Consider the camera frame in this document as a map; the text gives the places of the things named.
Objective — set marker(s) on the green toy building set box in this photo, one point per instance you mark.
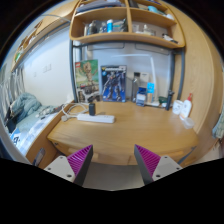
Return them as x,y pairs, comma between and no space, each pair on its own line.
87,80

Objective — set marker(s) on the blue robot model kit box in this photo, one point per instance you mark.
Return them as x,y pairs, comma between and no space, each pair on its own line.
113,83

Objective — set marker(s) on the wooden shelf unit with items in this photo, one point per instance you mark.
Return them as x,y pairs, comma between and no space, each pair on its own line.
128,20

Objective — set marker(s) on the bed with teal bedding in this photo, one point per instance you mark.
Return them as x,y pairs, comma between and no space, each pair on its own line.
26,106

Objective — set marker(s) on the white desk lamp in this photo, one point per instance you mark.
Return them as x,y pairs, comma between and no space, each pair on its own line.
154,71

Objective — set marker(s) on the black charger block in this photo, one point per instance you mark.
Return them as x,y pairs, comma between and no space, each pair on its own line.
92,109

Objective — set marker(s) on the patterned fabric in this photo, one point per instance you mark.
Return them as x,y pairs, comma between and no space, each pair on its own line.
219,126

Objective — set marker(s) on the white wall socket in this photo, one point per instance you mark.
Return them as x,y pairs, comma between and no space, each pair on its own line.
144,78

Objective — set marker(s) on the clear plastic container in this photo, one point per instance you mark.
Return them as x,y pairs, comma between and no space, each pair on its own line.
188,123

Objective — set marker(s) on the white bottle with red cap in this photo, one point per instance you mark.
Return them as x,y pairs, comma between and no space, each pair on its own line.
186,108

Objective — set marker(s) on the white power strip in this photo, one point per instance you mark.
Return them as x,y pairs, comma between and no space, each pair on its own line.
96,118

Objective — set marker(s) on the small blue box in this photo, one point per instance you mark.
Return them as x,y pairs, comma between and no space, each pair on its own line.
141,98

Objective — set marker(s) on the grey metal frame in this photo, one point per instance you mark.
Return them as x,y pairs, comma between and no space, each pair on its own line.
71,66

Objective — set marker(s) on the blue and tan card pack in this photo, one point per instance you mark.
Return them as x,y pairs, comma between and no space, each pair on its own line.
150,90

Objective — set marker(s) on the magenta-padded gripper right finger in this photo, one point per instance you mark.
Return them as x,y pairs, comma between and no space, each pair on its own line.
166,166

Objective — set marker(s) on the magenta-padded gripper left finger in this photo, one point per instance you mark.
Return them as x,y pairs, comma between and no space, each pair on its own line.
60,166

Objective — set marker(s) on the green dish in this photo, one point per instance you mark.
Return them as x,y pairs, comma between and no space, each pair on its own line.
163,99

